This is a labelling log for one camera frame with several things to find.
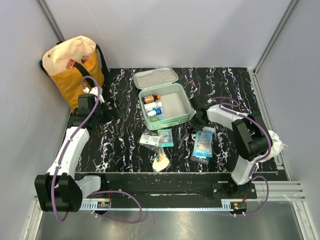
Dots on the small green box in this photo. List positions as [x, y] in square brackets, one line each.
[154, 119]

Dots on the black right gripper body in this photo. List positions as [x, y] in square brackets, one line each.
[196, 123]

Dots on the brown bottle orange cap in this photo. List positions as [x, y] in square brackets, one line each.
[151, 98]

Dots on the teal plaster packet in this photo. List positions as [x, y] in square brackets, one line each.
[166, 137]

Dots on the orange tote bag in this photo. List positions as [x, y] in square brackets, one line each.
[71, 60]

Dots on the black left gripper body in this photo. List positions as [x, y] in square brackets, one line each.
[109, 114]

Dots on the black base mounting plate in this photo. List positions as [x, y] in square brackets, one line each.
[170, 189]

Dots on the clear bag yellow items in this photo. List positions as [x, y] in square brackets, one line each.
[161, 161]

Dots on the black handled scissors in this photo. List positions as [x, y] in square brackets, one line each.
[186, 136]

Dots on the white crumpled cloth bag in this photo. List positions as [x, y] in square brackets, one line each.
[277, 145]

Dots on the mint green medicine case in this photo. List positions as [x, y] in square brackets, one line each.
[176, 107]

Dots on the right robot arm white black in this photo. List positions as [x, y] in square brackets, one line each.
[251, 137]

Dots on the clear bag white leaflets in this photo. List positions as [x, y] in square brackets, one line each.
[149, 139]

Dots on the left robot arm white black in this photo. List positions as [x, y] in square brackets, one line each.
[57, 190]

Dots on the blue mask packet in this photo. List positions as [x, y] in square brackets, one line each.
[202, 151]

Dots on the white pill bottle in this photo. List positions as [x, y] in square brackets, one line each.
[152, 106]

